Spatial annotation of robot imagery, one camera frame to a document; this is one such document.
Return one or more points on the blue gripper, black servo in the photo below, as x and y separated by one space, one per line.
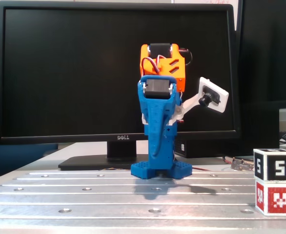
160 50

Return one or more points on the black cube with white 5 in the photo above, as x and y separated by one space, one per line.
279 168

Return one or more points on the blue and orange robot arm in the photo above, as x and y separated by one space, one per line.
177 73

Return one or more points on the red cube with white pattern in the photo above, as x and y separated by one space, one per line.
279 200

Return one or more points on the small dark circuit board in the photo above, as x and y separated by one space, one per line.
241 163

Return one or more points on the black Dell monitor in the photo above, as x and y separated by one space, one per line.
60 73

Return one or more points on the black monitor without logo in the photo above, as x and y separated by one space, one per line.
270 48

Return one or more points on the white-mounted wrist camera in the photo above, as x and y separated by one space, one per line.
213 93

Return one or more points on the aluminium slotted base plate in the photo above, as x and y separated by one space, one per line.
84 202

